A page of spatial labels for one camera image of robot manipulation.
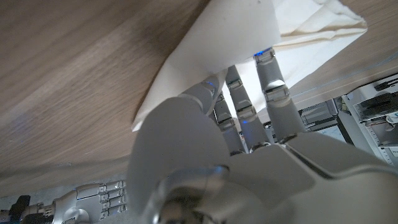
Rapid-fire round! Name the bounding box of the beige cloth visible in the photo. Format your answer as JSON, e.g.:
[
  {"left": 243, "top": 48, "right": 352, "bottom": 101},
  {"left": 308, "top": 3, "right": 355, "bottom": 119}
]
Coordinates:
[{"left": 131, "top": 0, "right": 368, "bottom": 132}]

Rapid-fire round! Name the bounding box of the grey equipment case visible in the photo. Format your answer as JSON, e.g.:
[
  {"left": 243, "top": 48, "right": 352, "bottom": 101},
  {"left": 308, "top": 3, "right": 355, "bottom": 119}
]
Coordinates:
[{"left": 298, "top": 99, "right": 340, "bottom": 127}]

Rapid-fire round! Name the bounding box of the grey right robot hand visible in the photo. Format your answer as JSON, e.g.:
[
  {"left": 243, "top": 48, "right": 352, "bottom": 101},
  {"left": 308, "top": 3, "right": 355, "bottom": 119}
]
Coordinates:
[{"left": 29, "top": 179, "right": 128, "bottom": 224}]

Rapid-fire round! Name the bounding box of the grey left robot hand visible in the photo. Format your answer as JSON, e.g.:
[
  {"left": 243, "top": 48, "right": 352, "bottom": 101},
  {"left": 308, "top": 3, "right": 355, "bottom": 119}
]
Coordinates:
[{"left": 126, "top": 46, "right": 398, "bottom": 224}]

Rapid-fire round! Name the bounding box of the white shelf cabinet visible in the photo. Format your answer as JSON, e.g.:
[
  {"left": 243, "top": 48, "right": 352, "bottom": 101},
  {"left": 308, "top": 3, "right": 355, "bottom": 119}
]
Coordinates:
[{"left": 340, "top": 73, "right": 398, "bottom": 167}]

